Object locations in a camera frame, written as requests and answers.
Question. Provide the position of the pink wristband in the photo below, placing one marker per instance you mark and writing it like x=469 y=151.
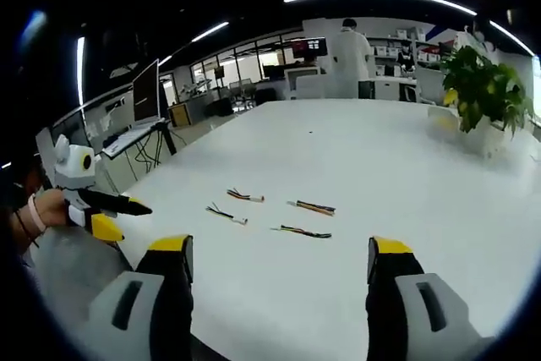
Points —
x=37 y=215

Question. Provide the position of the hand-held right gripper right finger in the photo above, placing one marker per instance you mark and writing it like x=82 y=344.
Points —
x=389 y=293

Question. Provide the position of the red wall screen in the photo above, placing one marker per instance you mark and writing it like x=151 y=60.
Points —
x=310 y=47

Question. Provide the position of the green potted plant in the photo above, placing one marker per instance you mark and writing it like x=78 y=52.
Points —
x=486 y=86

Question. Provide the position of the person's left hand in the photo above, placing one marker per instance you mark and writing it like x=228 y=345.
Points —
x=53 y=209

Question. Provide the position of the white stand desk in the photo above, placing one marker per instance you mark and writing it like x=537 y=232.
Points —
x=127 y=139

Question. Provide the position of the tall computer monitor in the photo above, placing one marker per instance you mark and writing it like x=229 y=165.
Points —
x=145 y=90

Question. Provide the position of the white counter unit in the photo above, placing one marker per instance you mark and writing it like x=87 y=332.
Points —
x=308 y=82

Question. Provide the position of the brown cabinet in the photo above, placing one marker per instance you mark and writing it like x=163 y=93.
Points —
x=178 y=116

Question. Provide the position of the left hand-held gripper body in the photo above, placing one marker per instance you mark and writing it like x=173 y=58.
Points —
x=74 y=173

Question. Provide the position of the white box with yellow mark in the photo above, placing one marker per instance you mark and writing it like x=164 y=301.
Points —
x=444 y=120

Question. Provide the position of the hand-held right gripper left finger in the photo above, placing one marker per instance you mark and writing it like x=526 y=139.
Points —
x=169 y=293

